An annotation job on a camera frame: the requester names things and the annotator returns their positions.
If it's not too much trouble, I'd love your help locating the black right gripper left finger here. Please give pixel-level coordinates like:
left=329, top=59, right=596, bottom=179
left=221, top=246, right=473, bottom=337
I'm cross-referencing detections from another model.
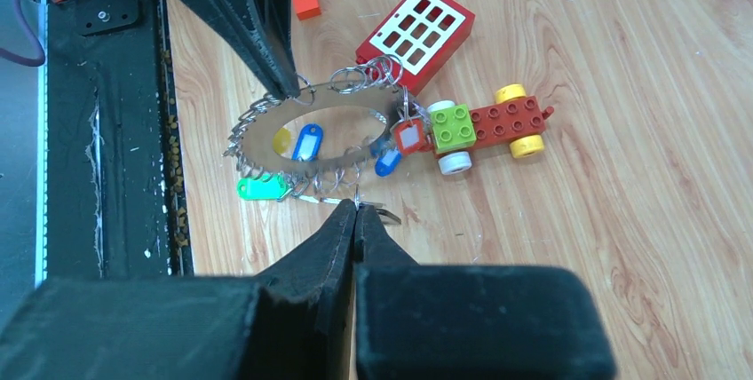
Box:
left=1, top=200, right=357, bottom=379

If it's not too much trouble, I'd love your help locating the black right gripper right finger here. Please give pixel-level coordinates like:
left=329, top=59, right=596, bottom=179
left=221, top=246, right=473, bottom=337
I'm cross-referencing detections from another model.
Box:
left=353, top=207, right=617, bottom=379

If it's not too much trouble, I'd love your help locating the green key tag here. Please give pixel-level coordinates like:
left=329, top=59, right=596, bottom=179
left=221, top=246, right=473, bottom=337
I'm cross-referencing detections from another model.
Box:
left=236, top=175, right=289, bottom=201

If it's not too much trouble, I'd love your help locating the blue key tag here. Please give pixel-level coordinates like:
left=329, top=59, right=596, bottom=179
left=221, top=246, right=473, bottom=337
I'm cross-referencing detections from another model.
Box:
left=292, top=123, right=324, bottom=162
left=374, top=148, right=402, bottom=178

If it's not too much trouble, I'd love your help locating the chain of metal keyrings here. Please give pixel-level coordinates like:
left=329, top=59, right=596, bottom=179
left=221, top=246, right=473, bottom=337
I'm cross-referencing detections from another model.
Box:
left=222, top=54, right=433, bottom=202

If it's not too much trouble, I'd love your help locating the red key tag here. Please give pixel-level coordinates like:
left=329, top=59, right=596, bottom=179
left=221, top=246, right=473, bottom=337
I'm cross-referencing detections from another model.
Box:
left=391, top=117, right=432, bottom=156

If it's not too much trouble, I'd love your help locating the key with black tag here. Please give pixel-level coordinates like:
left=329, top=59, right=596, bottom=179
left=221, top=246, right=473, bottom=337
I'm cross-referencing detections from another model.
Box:
left=353, top=185, right=402, bottom=225

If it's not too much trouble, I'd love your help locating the yellow key tag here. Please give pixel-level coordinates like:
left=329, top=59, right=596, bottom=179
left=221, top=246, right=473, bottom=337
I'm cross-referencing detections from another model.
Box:
left=272, top=127, right=292, bottom=158

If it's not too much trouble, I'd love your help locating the red window toy brick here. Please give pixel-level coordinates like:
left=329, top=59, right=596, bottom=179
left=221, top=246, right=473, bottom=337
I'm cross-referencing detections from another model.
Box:
left=355, top=0, right=476, bottom=95

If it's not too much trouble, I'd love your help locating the red toy brick car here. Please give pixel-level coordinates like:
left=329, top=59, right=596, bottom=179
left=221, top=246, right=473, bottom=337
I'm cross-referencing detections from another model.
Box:
left=427, top=83, right=554, bottom=176

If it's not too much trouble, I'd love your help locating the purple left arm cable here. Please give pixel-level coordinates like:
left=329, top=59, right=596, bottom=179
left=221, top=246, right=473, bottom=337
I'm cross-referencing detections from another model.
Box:
left=0, top=0, right=47, bottom=67

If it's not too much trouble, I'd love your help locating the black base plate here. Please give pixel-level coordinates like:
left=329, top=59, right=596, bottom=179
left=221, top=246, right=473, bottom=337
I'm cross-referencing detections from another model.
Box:
left=35, top=0, right=194, bottom=282

